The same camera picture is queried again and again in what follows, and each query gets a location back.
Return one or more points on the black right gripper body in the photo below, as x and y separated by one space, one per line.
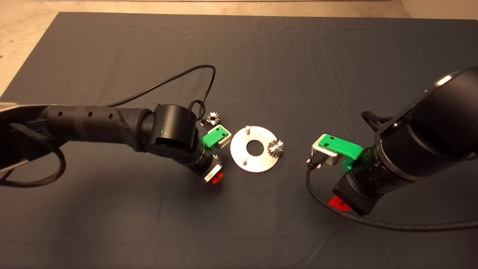
354 190

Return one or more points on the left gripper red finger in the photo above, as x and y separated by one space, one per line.
217 179

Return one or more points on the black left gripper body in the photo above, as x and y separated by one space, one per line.
207 166

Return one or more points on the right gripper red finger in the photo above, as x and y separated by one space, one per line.
338 204

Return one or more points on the steel planetary gear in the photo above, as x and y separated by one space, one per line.
276 148
213 118
219 160

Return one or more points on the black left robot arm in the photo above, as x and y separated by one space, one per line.
112 123

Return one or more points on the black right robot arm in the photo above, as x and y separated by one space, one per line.
429 130

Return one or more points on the round metal carrier plate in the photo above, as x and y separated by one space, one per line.
239 149

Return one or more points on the dark grey table cloth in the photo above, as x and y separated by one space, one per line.
261 56

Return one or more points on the left green camera mount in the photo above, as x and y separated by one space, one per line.
213 137

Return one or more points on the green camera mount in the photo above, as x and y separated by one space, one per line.
213 137
341 147

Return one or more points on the left silver camera box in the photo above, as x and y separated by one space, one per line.
226 140

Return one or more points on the silver camera box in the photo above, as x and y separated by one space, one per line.
323 155
226 140

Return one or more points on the right green camera mount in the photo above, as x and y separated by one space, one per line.
341 147

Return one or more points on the right silver camera box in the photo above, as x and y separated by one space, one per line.
323 155

